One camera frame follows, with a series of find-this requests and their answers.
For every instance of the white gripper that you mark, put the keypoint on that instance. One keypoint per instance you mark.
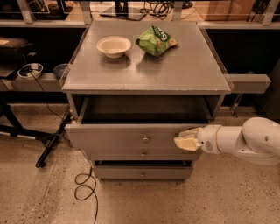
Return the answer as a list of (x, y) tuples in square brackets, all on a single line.
[(209, 139)]

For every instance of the grey top drawer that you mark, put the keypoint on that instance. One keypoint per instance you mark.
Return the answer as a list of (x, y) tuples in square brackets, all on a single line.
[(110, 122)]

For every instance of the grey drawer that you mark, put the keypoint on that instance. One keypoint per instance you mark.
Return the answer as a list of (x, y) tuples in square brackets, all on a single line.
[(141, 155), (110, 122), (146, 170)]

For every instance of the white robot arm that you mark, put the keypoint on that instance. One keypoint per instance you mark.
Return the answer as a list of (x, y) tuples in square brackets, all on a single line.
[(256, 141)]

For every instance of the grey middle drawer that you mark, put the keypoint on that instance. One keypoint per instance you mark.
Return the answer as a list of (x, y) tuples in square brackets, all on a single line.
[(141, 155)]

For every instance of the metal top drawer knob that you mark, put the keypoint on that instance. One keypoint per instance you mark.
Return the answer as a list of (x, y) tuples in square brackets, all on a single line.
[(146, 139)]

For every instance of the grey wooden drawer cabinet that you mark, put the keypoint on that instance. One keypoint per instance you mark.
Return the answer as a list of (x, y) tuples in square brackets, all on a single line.
[(189, 68)]

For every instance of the grey bottom drawer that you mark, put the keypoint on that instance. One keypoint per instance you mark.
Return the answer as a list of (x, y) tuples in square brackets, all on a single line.
[(146, 170)]

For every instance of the green chip bag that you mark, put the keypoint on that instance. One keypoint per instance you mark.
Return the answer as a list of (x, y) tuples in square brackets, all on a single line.
[(155, 41)]

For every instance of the white paper bowl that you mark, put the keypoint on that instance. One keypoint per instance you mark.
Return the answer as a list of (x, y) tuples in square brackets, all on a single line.
[(113, 47)]

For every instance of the cardboard box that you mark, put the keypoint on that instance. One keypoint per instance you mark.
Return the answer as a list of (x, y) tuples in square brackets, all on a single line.
[(224, 10)]

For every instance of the black stand base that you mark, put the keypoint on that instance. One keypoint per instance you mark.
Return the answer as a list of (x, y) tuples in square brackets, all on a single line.
[(17, 130)]

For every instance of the black monitor stand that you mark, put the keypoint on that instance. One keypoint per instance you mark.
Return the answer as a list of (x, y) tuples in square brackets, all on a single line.
[(121, 10)]

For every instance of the dark grey bowl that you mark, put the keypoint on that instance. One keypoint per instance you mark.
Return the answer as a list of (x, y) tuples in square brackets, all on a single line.
[(60, 70)]

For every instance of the grey shelf beam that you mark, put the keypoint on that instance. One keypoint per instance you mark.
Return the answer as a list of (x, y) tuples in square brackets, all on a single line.
[(46, 81)]

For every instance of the white bowl with cable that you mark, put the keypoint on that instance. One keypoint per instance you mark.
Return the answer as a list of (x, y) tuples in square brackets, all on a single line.
[(30, 71)]

